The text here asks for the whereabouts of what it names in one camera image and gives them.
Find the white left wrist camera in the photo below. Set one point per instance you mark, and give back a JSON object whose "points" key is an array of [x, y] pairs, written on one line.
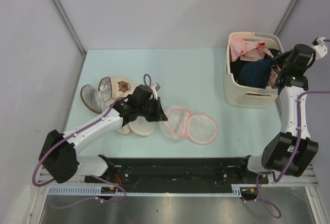
{"points": [[155, 87]]}

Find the black garment in basket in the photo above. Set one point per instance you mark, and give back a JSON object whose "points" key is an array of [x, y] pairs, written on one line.
{"points": [[235, 66]]}

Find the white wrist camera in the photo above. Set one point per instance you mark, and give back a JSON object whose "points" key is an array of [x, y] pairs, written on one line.
{"points": [[321, 47], [155, 87]]}

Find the cream plastic laundry basket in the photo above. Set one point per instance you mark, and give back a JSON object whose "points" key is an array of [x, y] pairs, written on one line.
{"points": [[248, 97]]}

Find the pink bras in basket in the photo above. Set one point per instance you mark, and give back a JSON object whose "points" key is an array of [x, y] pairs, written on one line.
{"points": [[249, 51]]}

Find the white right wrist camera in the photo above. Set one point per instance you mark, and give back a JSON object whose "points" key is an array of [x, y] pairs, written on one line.
{"points": [[321, 47]]}

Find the black bra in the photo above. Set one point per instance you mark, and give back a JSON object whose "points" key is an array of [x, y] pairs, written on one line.
{"points": [[255, 74]]}

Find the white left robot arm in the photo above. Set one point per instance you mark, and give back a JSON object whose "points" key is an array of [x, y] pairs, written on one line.
{"points": [[60, 154]]}

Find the white slotted cable duct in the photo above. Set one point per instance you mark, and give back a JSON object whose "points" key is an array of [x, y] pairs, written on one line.
{"points": [[105, 190]]}

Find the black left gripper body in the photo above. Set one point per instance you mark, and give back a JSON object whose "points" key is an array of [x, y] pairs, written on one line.
{"points": [[151, 105]]}

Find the silver brown-rimmed bra cup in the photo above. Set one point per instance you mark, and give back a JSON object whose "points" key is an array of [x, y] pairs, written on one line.
{"points": [[91, 98]]}

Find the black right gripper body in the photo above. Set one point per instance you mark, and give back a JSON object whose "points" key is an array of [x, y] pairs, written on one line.
{"points": [[281, 61]]}

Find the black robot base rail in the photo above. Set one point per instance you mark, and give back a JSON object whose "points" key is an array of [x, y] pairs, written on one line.
{"points": [[171, 172]]}

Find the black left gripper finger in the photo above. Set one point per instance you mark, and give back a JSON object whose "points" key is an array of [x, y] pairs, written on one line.
{"points": [[155, 117], [161, 116]]}

